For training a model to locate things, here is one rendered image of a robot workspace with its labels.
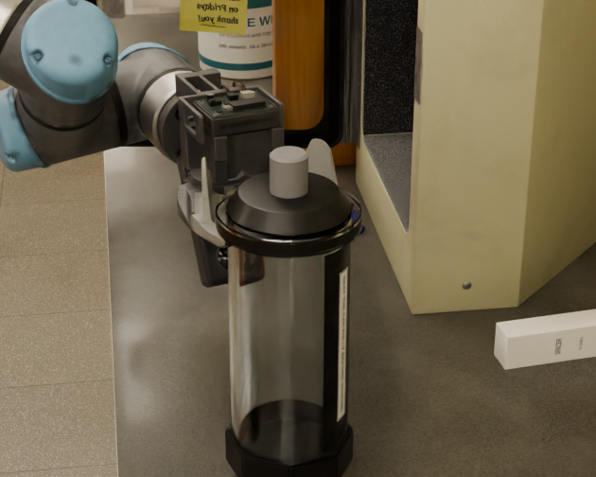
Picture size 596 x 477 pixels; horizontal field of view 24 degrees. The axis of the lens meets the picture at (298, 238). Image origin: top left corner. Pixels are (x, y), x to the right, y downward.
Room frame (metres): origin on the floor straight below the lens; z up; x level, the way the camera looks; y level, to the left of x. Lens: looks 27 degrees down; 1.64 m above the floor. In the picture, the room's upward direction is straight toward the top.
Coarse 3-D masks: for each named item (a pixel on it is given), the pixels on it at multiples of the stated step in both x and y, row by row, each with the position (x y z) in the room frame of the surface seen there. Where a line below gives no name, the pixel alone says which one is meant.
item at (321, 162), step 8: (312, 144) 0.98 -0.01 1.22; (320, 144) 0.97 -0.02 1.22; (312, 152) 0.98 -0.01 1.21; (320, 152) 0.97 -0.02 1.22; (328, 152) 0.97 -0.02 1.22; (312, 160) 0.98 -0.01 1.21; (320, 160) 0.97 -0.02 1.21; (328, 160) 0.96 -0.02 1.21; (312, 168) 0.98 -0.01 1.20; (320, 168) 0.97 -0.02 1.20; (328, 168) 0.96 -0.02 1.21; (328, 176) 0.96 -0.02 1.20; (336, 176) 0.96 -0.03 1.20; (336, 184) 0.96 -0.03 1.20
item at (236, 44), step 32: (96, 0) 1.50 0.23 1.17; (128, 0) 1.50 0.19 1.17; (160, 0) 1.50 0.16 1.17; (192, 0) 1.50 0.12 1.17; (224, 0) 1.50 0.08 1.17; (256, 0) 1.50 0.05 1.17; (288, 0) 1.50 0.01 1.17; (320, 0) 1.50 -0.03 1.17; (128, 32) 1.50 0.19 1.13; (160, 32) 1.50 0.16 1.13; (192, 32) 1.50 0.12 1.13; (224, 32) 1.50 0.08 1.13; (256, 32) 1.50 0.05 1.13; (288, 32) 1.50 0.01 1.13; (320, 32) 1.50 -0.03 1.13; (192, 64) 1.50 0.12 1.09; (224, 64) 1.50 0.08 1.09; (256, 64) 1.50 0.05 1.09; (288, 64) 1.50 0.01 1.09; (320, 64) 1.50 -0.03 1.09; (288, 96) 1.50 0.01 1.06; (320, 96) 1.50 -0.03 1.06; (288, 128) 1.50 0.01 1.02
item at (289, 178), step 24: (288, 168) 0.90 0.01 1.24; (240, 192) 0.91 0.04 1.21; (264, 192) 0.91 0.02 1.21; (288, 192) 0.90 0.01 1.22; (312, 192) 0.91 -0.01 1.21; (336, 192) 0.91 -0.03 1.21; (240, 216) 0.88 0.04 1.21; (264, 216) 0.87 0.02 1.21; (288, 216) 0.87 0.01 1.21; (312, 216) 0.87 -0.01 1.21; (336, 216) 0.88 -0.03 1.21
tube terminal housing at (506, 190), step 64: (448, 0) 1.20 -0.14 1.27; (512, 0) 1.21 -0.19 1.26; (576, 0) 1.27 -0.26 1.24; (448, 64) 1.20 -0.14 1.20; (512, 64) 1.21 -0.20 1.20; (576, 64) 1.28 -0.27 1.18; (448, 128) 1.20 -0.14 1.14; (512, 128) 1.21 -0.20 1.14; (576, 128) 1.29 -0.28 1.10; (384, 192) 1.34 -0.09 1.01; (448, 192) 1.20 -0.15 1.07; (512, 192) 1.21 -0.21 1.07; (576, 192) 1.30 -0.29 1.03; (448, 256) 1.20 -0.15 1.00; (512, 256) 1.21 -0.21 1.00; (576, 256) 1.31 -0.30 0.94
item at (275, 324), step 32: (224, 224) 0.88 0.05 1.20; (352, 224) 0.88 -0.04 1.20; (256, 256) 0.87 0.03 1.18; (288, 256) 0.86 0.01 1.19; (320, 256) 0.87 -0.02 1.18; (256, 288) 0.87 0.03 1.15; (288, 288) 0.86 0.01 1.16; (320, 288) 0.87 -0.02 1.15; (256, 320) 0.87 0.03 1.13; (288, 320) 0.86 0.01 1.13; (320, 320) 0.87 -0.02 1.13; (256, 352) 0.87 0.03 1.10; (288, 352) 0.86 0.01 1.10; (320, 352) 0.87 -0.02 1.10; (256, 384) 0.87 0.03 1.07; (288, 384) 0.86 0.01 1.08; (320, 384) 0.87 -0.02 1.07; (256, 416) 0.87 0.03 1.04; (288, 416) 0.86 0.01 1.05; (320, 416) 0.87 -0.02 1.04; (256, 448) 0.87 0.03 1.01; (288, 448) 0.86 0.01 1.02; (320, 448) 0.87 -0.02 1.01
